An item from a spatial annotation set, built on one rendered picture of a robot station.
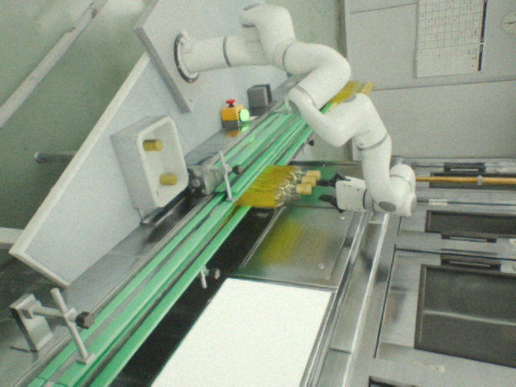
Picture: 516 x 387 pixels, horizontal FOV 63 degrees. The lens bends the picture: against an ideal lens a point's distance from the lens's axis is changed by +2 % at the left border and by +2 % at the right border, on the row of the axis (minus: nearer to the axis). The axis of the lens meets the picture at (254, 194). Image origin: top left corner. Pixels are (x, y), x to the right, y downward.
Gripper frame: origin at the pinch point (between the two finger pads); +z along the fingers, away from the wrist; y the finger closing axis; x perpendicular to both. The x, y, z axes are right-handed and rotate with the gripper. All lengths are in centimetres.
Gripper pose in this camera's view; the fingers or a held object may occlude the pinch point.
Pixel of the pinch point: (324, 190)
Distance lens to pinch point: 138.0
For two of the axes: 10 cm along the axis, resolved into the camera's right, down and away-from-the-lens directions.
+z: -7.8, -1.5, 6.0
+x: -6.0, 4.4, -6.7
